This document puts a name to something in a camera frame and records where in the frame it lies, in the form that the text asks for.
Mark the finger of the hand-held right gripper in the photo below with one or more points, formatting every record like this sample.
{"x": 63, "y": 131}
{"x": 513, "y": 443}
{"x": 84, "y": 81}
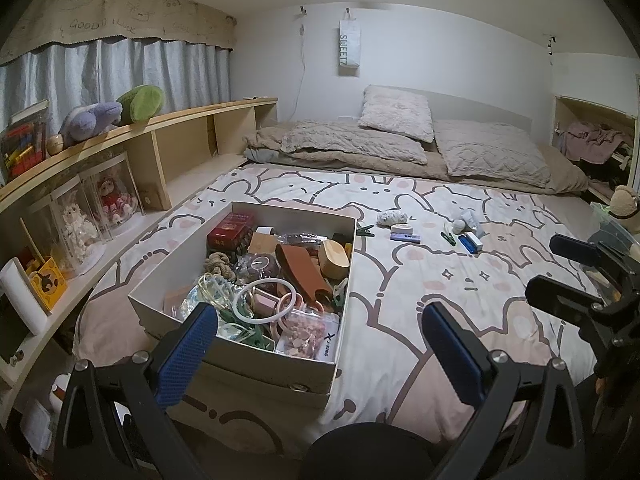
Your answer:
{"x": 550, "y": 290}
{"x": 570, "y": 247}

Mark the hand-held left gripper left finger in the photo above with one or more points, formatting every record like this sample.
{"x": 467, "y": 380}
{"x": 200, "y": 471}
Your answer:
{"x": 187, "y": 355}

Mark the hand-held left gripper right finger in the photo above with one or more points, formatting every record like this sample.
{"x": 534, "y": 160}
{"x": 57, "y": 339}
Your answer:
{"x": 452, "y": 347}

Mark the red cardboard packet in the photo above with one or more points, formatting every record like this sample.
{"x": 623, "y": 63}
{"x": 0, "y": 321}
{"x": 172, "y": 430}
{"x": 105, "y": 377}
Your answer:
{"x": 230, "y": 232}

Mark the brown leather pouch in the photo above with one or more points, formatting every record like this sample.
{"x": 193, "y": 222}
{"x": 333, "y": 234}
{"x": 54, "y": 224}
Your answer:
{"x": 305, "y": 272}

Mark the white storage box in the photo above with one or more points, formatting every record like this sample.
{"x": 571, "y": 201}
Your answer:
{"x": 300, "y": 222}

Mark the clear plastic container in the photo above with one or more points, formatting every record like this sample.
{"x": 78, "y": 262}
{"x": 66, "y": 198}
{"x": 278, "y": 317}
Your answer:
{"x": 607, "y": 222}

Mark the clear plastic bag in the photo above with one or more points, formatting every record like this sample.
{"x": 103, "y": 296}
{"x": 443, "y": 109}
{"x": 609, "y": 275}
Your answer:
{"x": 210, "y": 292}

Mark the green clips bundle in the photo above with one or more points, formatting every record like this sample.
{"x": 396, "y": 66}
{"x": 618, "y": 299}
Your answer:
{"x": 252, "y": 332}

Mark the beige teddy bear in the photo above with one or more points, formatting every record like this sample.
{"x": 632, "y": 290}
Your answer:
{"x": 625, "y": 202}

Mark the tan fleece blanket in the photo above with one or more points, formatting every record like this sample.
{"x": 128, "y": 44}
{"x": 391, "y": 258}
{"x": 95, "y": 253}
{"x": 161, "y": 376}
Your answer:
{"x": 560, "y": 175}

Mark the small pink box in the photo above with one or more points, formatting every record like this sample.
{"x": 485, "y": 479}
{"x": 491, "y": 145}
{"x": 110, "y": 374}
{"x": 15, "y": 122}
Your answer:
{"x": 265, "y": 304}

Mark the green plastic clips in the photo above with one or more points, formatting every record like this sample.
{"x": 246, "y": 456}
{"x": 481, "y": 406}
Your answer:
{"x": 448, "y": 238}

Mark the pile of clothes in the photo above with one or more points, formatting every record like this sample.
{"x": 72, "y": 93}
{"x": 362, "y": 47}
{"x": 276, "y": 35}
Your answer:
{"x": 595, "y": 140}

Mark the white pompom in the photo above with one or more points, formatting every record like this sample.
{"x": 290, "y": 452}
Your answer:
{"x": 458, "y": 223}

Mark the purple round case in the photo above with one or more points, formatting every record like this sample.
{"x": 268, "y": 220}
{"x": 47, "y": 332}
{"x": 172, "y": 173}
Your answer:
{"x": 262, "y": 265}

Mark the purple stick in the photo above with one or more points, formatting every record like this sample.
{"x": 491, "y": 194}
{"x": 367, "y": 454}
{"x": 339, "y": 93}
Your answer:
{"x": 407, "y": 236}

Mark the zip bag of pink beads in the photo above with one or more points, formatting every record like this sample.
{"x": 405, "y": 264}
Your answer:
{"x": 307, "y": 332}

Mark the quilted beige pillow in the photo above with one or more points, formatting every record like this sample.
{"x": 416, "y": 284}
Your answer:
{"x": 490, "y": 152}

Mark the white tape roll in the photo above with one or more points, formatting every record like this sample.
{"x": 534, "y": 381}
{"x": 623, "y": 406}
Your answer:
{"x": 401, "y": 229}

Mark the white and orange figure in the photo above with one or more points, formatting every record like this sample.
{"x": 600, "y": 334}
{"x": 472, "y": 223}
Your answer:
{"x": 60, "y": 387}

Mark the brown cardboard piece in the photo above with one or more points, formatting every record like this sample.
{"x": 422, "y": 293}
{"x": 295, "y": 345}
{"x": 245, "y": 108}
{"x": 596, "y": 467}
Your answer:
{"x": 262, "y": 244}

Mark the green clothespin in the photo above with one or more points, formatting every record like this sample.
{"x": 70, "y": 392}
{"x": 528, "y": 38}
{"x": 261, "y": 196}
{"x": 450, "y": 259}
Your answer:
{"x": 365, "y": 231}

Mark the wooden block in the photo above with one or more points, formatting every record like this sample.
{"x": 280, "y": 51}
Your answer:
{"x": 334, "y": 259}

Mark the yellow pen holder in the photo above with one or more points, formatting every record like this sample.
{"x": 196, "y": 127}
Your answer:
{"x": 47, "y": 282}

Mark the small wooden box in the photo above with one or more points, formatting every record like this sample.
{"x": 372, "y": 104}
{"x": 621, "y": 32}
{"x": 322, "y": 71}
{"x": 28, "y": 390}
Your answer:
{"x": 149, "y": 197}

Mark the white carton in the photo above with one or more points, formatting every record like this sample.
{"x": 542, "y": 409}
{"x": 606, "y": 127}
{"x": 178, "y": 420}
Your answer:
{"x": 36, "y": 425}

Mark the white doll in clear case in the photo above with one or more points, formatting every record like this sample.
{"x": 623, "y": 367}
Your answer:
{"x": 75, "y": 225}

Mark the white paper roll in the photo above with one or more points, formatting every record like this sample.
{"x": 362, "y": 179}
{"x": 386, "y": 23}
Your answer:
{"x": 22, "y": 295}

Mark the red doll in clear case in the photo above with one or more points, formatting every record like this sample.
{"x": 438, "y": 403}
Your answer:
{"x": 112, "y": 195}

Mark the wooden stick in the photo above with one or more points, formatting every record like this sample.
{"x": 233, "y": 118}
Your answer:
{"x": 30, "y": 237}

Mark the long wooden shelf unit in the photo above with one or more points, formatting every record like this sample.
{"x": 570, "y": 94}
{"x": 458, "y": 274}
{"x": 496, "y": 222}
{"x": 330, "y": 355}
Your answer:
{"x": 145, "y": 160}

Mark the grey blanket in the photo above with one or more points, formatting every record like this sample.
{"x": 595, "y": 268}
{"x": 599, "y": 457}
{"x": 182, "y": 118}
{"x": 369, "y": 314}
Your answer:
{"x": 260, "y": 154}

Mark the fluffy beige pillow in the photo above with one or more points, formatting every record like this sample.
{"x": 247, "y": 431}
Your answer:
{"x": 395, "y": 112}

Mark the quilted beige comforter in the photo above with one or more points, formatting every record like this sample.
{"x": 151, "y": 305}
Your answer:
{"x": 350, "y": 140}

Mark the small wooden egg figure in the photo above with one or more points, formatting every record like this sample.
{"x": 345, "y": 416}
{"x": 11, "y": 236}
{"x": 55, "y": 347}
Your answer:
{"x": 56, "y": 145}

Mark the purple plush toy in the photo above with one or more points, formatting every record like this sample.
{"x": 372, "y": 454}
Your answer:
{"x": 87, "y": 122}

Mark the green plush toy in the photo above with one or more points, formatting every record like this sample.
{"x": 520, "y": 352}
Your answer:
{"x": 140, "y": 102}

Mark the clear box of colourful toys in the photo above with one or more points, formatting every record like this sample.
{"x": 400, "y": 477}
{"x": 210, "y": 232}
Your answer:
{"x": 22, "y": 152}

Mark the grey curtain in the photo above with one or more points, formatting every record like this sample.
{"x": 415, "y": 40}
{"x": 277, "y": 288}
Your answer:
{"x": 165, "y": 70}

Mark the white book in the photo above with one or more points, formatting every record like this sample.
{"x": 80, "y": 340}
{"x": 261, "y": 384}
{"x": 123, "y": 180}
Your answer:
{"x": 30, "y": 110}

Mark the beige printed valance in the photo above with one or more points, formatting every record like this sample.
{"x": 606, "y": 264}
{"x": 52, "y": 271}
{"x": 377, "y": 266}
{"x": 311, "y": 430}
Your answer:
{"x": 125, "y": 15}

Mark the wooden wall nook shelf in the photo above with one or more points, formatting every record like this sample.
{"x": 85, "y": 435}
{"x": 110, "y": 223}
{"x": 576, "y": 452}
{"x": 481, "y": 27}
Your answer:
{"x": 585, "y": 105}

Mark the black wall hook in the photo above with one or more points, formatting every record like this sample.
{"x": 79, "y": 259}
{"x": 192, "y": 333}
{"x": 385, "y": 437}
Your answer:
{"x": 551, "y": 42}

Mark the white hanging wall bag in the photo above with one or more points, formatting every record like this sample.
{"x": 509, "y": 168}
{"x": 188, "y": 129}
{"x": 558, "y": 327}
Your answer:
{"x": 349, "y": 45}

